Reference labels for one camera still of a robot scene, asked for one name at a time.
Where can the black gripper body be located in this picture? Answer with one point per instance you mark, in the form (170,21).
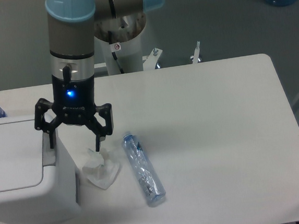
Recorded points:
(74,102)

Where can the white push-lid trash can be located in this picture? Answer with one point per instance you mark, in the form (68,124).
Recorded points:
(39,181)

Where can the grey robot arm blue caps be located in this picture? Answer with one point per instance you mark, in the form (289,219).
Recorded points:
(71,39)

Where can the crumpled white tissue wrapper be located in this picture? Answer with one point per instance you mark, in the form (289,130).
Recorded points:
(101,168)

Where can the clear empty plastic bottle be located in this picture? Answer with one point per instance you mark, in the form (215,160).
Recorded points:
(150,184)

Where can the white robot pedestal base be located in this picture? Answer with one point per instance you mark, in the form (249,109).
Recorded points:
(120,40)

